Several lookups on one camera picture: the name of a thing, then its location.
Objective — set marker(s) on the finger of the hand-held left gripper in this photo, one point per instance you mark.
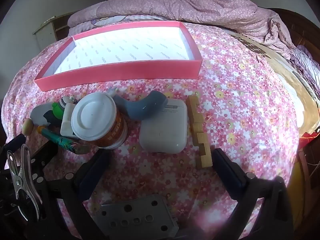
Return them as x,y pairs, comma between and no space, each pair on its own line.
45,153
15,143

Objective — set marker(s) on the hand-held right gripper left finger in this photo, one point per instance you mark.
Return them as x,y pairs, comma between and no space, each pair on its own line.
92,170

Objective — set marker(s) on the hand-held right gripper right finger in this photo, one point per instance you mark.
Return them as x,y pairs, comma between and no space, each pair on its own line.
231,172

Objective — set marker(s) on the green patterned pen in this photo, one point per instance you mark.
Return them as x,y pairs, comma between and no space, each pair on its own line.
58,138

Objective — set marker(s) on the light blue teardrop case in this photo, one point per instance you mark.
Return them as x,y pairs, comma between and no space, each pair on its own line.
37,115

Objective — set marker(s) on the notched wooden block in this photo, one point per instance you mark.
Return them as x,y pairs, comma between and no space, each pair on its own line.
196,122

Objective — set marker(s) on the grey perforated metal plate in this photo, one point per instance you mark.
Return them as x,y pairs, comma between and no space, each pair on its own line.
150,205

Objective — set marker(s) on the white charging case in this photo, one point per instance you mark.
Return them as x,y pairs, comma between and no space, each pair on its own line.
162,130

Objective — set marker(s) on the pink cardboard box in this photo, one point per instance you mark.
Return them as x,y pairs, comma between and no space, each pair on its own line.
120,72

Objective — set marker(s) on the metal spring clip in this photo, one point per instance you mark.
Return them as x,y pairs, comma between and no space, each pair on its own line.
18,180

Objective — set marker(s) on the green toy figure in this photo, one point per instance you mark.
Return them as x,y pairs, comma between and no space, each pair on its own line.
58,110

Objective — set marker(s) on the orange can with white lid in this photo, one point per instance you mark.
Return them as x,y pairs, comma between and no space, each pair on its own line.
92,116

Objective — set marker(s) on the grey striped toy figure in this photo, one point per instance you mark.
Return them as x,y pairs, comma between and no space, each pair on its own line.
65,101

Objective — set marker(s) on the pink floral bedsheet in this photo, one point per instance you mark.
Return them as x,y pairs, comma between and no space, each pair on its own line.
237,105

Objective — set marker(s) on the blue-grey curved plastic piece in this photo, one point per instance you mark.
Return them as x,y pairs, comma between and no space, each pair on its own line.
147,107

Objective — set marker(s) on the red cloth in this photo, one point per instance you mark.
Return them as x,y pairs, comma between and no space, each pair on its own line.
308,138

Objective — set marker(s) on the golden beige mat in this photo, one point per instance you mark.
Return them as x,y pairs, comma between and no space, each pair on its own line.
287,75

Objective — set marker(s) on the pale wooden side cabinet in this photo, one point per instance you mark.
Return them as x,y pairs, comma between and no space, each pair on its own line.
47,35

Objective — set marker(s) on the shiny purple cloth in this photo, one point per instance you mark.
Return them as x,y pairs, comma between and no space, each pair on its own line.
306,62

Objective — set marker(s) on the cartoon printed cloth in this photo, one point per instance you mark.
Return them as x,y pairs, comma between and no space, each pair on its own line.
107,20

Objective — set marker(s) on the dark wooden headboard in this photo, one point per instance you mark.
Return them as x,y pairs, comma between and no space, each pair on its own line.
302,30

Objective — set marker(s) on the purple floral quilt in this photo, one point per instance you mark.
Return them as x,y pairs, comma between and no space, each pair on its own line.
200,7

